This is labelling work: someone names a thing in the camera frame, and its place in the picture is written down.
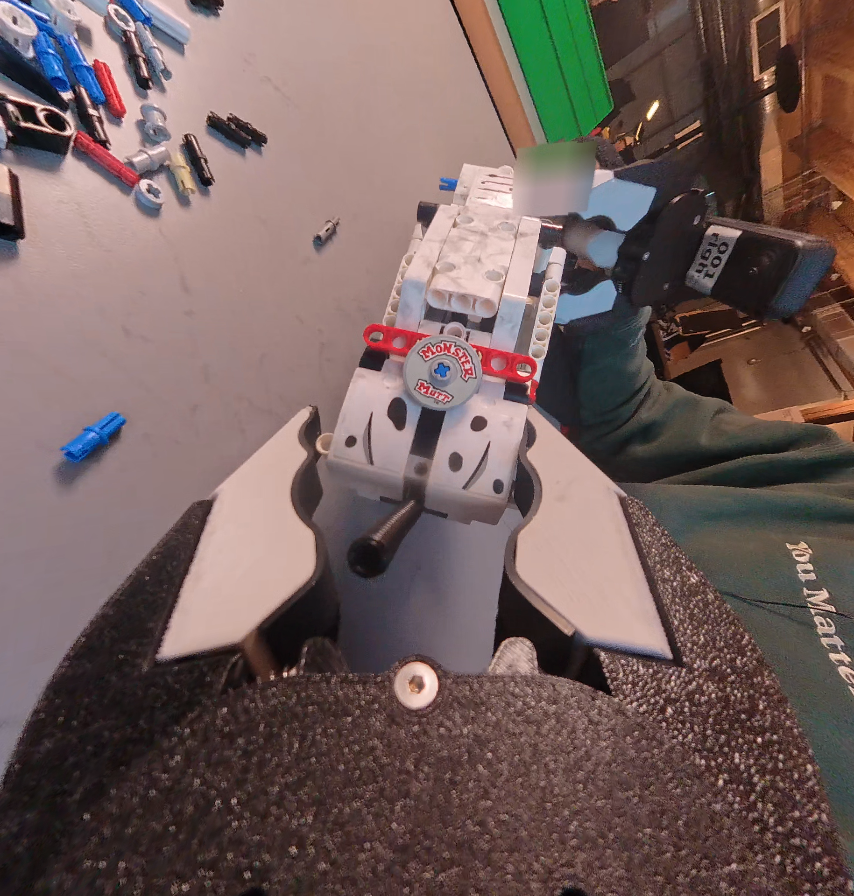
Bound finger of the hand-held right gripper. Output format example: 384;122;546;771
588;175;680;232
558;269;627;333

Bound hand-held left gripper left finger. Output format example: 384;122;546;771
157;406;330;670

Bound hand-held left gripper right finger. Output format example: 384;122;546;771
504;418;676;662

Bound white brick-built truck model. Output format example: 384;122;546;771
315;164;631;578

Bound person's right forearm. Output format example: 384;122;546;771
539;294;680;463

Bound grey desk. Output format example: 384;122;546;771
0;0;540;841

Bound green storage bin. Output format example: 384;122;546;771
497;0;617;141

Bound green sweatshirt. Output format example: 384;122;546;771
616;392;854;896

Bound wood-edged grey table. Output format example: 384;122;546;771
452;0;540;155

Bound small blue connector pin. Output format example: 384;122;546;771
60;413;127;463

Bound loose small building parts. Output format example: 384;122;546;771
0;0;341;250

